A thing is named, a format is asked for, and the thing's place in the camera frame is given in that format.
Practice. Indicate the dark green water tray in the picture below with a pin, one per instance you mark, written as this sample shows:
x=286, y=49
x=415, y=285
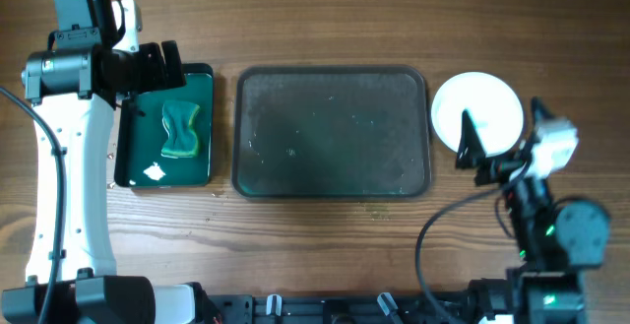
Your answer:
x=139, y=163

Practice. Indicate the green yellow sponge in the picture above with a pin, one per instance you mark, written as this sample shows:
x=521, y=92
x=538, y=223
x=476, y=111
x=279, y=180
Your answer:
x=178, y=120

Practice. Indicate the dark brown serving tray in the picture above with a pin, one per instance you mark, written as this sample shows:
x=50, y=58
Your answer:
x=331, y=132

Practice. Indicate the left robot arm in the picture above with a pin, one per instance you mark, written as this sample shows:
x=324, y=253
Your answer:
x=105, y=106

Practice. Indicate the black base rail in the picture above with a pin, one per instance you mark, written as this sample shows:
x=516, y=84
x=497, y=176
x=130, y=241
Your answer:
x=277, y=309

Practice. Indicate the white plate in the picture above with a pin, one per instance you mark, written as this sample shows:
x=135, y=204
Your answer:
x=494, y=107

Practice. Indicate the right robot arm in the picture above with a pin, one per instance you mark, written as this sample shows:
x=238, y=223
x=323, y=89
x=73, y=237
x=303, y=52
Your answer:
x=558, y=239

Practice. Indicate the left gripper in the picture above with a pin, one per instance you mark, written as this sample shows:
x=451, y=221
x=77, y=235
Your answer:
x=155, y=66

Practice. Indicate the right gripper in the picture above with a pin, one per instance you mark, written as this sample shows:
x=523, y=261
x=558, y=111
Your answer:
x=501, y=167

